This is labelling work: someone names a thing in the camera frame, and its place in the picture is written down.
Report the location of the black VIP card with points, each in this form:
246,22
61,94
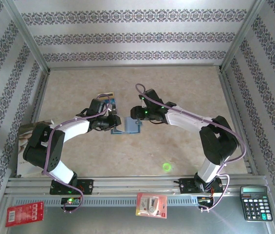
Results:
114,109

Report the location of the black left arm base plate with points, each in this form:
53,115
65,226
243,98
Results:
87,187

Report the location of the grey metal shelf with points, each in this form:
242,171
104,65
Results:
103,223

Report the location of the aluminium frame side bar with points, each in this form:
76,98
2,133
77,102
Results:
234,102
41,95

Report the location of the aluminium frame back bar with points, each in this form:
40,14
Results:
134,67

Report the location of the red flat product pack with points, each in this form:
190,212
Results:
23,214

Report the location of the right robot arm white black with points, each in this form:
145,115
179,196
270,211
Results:
183,117

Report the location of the aluminium frame post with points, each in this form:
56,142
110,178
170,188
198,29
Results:
240,36
27,36

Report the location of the red blister pack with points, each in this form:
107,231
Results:
152,206

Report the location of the blue card holder wallet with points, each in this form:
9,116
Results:
131,126

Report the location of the blue VIP card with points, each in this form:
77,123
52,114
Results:
113,100

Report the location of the book with white spine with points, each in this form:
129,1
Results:
21,168

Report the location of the black desk calculator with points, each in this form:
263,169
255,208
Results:
256,207

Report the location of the aluminium mounting rail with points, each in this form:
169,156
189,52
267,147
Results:
137,185

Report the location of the gold card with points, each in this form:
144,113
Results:
108,94

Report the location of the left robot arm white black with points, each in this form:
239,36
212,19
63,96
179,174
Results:
76,129

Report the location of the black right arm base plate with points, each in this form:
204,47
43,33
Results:
187,186

